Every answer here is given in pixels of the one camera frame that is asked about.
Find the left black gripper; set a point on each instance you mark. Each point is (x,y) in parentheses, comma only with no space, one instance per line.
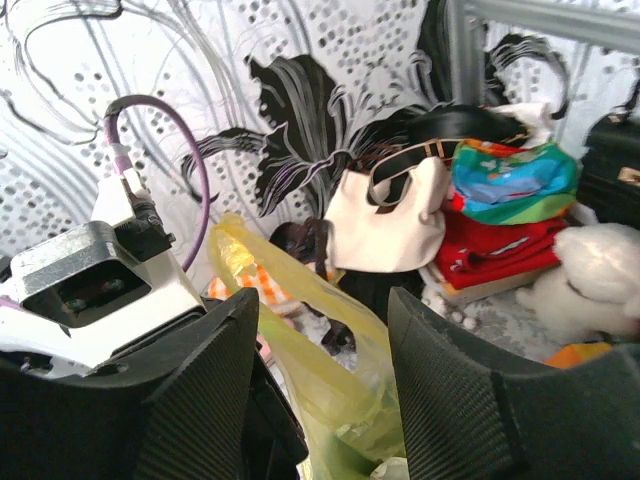
(273,443)

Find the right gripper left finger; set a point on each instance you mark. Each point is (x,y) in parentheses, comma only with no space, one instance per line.
(171,409)

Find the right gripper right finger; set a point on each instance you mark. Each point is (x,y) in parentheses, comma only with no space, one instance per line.
(472,410)

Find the yellow translucent trash bag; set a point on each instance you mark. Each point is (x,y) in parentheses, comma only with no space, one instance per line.
(350,416)

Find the crumpled white paper trash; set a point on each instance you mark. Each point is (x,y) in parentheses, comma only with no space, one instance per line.
(394,468)

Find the rainbow striped bag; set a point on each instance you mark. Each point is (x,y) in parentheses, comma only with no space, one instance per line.
(576,354)

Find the cream canvas tote bag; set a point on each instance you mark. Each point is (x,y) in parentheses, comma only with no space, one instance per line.
(407,237)

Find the colourful print bag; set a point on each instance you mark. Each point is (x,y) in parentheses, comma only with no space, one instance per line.
(494,184)

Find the orange checkered towel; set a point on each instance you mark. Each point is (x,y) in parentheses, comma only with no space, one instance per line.
(270,293)

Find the white plush lamb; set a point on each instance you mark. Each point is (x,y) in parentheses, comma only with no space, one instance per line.
(594,289)

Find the black leather handbag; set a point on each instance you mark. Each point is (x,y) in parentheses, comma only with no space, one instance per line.
(609,180)

